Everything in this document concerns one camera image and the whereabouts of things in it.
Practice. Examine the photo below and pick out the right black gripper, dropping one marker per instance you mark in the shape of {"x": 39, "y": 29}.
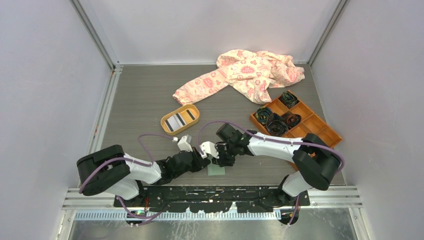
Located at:
{"x": 221, "y": 161}

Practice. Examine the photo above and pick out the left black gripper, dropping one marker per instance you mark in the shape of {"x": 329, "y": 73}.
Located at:
{"x": 200, "y": 163}

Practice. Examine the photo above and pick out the green card holder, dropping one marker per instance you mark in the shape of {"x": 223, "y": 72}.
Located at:
{"x": 215, "y": 170}

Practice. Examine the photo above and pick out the yellow oval tray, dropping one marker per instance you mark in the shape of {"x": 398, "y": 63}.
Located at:
{"x": 182, "y": 110}

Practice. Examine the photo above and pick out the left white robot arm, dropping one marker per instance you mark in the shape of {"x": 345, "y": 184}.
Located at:
{"x": 113, "y": 171}

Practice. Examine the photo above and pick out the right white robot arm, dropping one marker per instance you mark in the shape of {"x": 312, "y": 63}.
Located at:
{"x": 316, "y": 163}

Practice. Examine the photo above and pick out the rolled dark tie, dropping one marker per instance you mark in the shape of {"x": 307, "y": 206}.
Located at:
{"x": 262, "y": 114}
{"x": 288, "y": 99}
{"x": 276, "y": 126}

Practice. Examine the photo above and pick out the rolled dark tie front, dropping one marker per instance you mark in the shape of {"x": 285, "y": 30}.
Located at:
{"x": 276, "y": 126}

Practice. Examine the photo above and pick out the orange compartment organizer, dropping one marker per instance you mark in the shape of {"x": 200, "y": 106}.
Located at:
{"x": 311, "y": 123}

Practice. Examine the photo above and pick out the rolled brown tie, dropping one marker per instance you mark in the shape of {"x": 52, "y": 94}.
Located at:
{"x": 291, "y": 119}

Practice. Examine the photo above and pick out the rolled dark tie back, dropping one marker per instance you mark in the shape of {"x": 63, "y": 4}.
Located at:
{"x": 288, "y": 99}

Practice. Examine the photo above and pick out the pink patterned garment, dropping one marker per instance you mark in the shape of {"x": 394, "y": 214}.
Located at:
{"x": 252, "y": 74}

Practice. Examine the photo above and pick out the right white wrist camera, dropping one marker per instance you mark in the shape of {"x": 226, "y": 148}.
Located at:
{"x": 208, "y": 150}

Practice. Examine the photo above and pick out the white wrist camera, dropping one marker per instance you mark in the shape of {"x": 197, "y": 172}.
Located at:
{"x": 208, "y": 150}
{"x": 183, "y": 143}

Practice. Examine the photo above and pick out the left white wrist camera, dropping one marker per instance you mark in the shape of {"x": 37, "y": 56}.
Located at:
{"x": 183, "y": 143}

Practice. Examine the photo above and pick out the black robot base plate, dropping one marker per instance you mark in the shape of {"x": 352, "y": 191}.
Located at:
{"x": 209, "y": 199}

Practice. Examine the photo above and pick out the aluminium frame rail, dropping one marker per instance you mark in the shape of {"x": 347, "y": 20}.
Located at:
{"x": 93, "y": 26}

